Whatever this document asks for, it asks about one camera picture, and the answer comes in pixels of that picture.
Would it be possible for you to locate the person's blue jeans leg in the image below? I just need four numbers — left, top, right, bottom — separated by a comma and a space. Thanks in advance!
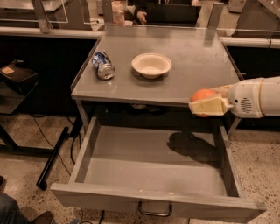
0, 193, 29, 224

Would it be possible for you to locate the black box on stand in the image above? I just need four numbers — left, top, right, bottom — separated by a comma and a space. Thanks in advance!
0, 60, 39, 95

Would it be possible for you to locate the orange fruit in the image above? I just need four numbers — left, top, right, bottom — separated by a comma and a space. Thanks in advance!
189, 88, 217, 117

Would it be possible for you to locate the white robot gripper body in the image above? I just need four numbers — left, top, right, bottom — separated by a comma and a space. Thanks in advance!
227, 78, 263, 118

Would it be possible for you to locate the background person's hand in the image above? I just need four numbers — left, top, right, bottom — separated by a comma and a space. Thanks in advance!
137, 11, 147, 25

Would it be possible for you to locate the white paper bowl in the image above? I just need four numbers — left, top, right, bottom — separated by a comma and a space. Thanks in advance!
131, 53, 172, 79

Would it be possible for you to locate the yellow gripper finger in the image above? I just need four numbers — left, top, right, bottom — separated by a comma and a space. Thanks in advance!
213, 85, 232, 96
189, 95, 234, 116

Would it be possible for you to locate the crushed blue soda can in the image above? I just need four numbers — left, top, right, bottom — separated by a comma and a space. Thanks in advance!
92, 52, 116, 81

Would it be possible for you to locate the open grey top drawer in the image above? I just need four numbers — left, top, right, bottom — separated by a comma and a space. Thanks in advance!
51, 117, 266, 223

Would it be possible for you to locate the black stand leg bar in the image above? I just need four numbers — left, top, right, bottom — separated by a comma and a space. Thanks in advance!
36, 127, 68, 191

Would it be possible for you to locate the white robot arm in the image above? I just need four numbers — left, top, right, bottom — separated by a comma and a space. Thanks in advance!
189, 76, 280, 118

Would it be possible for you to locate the brown shoe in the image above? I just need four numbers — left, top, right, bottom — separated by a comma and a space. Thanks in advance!
30, 211, 54, 224

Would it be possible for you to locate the plastic bottle in background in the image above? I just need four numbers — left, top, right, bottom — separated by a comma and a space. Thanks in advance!
111, 1, 125, 25

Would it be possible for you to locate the black floor cable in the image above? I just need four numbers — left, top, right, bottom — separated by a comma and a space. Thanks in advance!
29, 114, 83, 176

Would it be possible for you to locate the black metal drawer handle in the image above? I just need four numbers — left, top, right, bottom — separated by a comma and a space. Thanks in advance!
137, 202, 172, 217

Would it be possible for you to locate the grey drawer cabinet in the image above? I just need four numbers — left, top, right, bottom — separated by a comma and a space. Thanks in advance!
72, 26, 239, 128

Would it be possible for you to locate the black monitor in background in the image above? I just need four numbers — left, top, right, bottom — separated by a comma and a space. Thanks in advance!
146, 3, 201, 27

